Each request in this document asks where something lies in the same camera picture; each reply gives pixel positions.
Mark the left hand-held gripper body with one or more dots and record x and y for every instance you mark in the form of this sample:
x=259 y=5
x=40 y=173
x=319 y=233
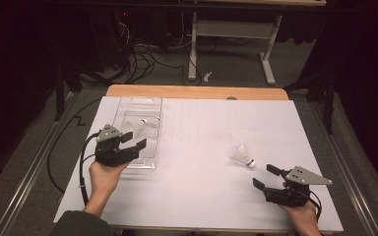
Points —
x=111 y=154

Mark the black stand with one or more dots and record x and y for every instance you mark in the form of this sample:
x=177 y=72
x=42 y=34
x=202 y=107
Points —
x=59 y=98
x=329 y=111

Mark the white feather shuttlecock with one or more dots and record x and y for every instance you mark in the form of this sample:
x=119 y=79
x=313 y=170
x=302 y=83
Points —
x=152 y=128
x=133 y=126
x=242 y=155

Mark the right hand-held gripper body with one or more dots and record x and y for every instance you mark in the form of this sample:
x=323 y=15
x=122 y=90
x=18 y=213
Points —
x=287 y=196

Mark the clear plastic box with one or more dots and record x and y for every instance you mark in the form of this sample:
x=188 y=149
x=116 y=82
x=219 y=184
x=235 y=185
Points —
x=151 y=150

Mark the white table board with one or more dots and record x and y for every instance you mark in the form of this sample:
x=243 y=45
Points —
x=203 y=196

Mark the metal floor rail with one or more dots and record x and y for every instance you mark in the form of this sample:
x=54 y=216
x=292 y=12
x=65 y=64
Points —
x=359 y=203
x=34 y=164

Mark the person's left hand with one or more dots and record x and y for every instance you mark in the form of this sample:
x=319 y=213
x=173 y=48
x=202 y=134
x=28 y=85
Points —
x=103 y=180

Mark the white-framed desk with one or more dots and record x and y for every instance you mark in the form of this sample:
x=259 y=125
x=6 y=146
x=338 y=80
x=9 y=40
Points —
x=233 y=29

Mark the person's right hand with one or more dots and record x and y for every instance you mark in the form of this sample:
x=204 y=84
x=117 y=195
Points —
x=302 y=218

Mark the dark round table cap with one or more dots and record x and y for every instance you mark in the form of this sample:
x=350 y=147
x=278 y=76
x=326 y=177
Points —
x=231 y=97

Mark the white paper scrap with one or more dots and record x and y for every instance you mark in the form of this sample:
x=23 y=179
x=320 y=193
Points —
x=207 y=76

